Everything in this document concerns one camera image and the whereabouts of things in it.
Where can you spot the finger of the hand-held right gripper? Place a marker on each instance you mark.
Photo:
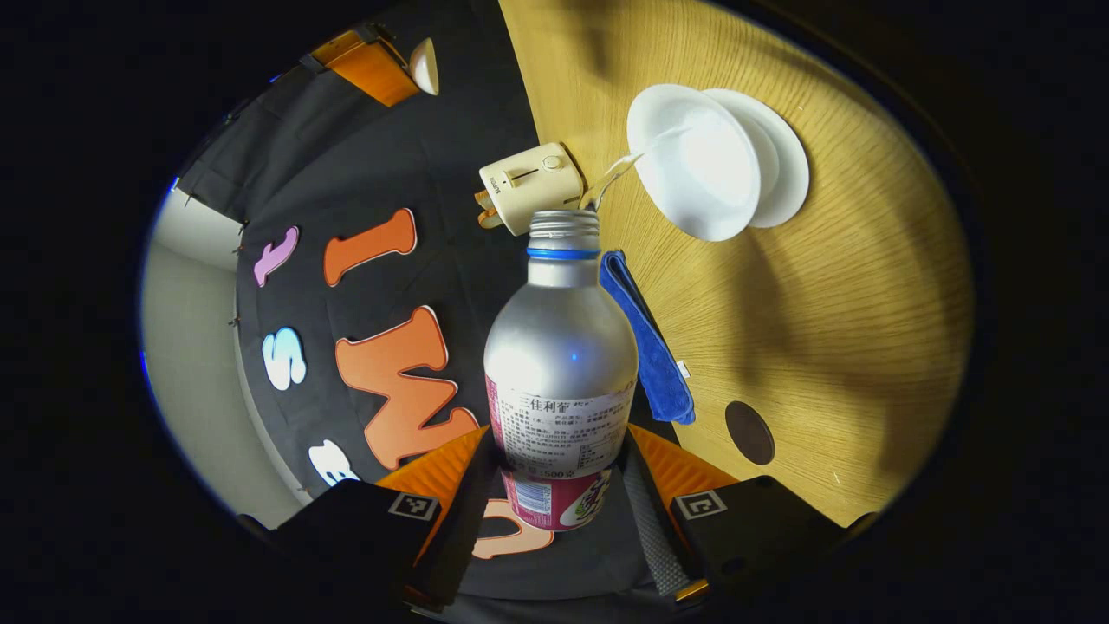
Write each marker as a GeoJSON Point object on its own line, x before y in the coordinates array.
{"type": "Point", "coordinates": [372, 74]}

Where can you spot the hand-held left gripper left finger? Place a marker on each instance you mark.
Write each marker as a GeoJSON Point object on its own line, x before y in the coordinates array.
{"type": "Point", "coordinates": [446, 546]}

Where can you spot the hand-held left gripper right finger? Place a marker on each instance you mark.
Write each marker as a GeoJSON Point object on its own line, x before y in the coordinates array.
{"type": "Point", "coordinates": [654, 529]}

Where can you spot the dark round coaster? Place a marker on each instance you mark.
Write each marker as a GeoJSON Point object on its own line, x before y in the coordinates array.
{"type": "Point", "coordinates": [749, 432]}

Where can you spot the silver water bottle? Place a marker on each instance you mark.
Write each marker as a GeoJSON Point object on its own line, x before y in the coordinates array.
{"type": "Point", "coordinates": [559, 347]}

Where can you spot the white teacup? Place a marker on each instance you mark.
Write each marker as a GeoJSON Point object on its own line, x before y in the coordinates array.
{"type": "Point", "coordinates": [693, 173]}

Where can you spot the brown toast slice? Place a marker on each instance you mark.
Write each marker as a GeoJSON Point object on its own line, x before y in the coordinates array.
{"type": "Point", "coordinates": [490, 219]}
{"type": "Point", "coordinates": [483, 198]}

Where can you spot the blue folded towel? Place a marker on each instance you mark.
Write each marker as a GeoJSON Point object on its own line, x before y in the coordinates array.
{"type": "Point", "coordinates": [654, 355]}

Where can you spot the white toaster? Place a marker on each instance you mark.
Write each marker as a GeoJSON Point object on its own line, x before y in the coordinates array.
{"type": "Point", "coordinates": [537, 186]}

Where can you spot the white saucer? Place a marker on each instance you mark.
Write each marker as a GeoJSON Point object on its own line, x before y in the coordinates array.
{"type": "Point", "coordinates": [784, 165]}

